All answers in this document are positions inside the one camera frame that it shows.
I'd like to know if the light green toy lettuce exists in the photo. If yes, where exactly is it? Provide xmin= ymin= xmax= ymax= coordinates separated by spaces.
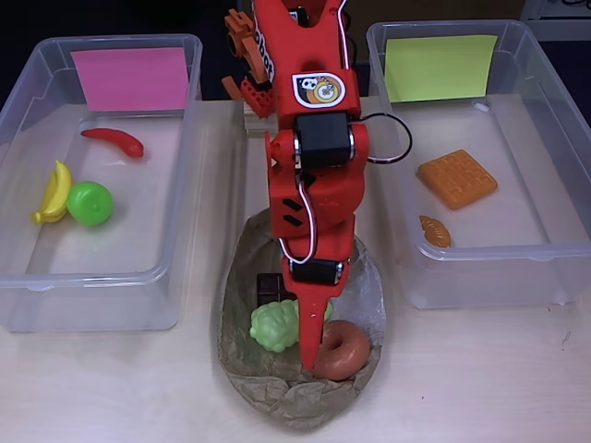
xmin=249 ymin=298 xmax=334 ymax=354

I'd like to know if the orange toy croissant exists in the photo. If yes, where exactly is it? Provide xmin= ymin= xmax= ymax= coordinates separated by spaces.
xmin=418 ymin=214 xmax=452 ymax=249

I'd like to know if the orange toy waffle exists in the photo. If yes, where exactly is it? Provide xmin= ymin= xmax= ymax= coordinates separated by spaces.
xmin=417 ymin=149 xmax=499 ymax=211

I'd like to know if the red toy chili pepper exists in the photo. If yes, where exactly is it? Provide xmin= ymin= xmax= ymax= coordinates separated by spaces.
xmin=80 ymin=127 xmax=145 ymax=160

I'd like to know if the green toy apple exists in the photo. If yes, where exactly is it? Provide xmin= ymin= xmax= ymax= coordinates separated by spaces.
xmin=66 ymin=181 xmax=115 ymax=227

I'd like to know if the yellow toy banana bunch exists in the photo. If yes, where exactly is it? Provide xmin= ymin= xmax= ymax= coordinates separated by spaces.
xmin=30 ymin=160 xmax=75 ymax=226

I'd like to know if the clear plastic bin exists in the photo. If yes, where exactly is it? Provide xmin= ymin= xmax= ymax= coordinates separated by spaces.
xmin=366 ymin=18 xmax=591 ymax=310
xmin=0 ymin=32 xmax=204 ymax=333

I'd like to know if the yellow sticky note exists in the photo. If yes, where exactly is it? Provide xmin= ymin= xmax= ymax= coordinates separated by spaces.
xmin=384 ymin=34 xmax=499 ymax=103

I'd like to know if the pink sticky note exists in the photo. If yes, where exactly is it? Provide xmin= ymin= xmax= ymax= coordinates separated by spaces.
xmin=69 ymin=47 xmax=191 ymax=112

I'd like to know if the brown toy donut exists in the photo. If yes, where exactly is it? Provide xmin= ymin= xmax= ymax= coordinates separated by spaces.
xmin=315 ymin=320 xmax=371 ymax=382

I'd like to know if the brown toy chocolate bar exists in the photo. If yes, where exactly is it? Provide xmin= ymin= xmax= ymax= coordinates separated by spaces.
xmin=256 ymin=273 xmax=291 ymax=306

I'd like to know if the crumpled brown paper bag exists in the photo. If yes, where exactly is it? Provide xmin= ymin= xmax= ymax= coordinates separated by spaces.
xmin=210 ymin=207 xmax=393 ymax=433

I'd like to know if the orange table clamp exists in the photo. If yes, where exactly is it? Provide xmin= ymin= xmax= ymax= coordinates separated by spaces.
xmin=221 ymin=8 xmax=278 ymax=124

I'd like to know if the looped servo cable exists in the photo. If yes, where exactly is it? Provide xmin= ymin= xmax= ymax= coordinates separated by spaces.
xmin=355 ymin=112 xmax=413 ymax=166

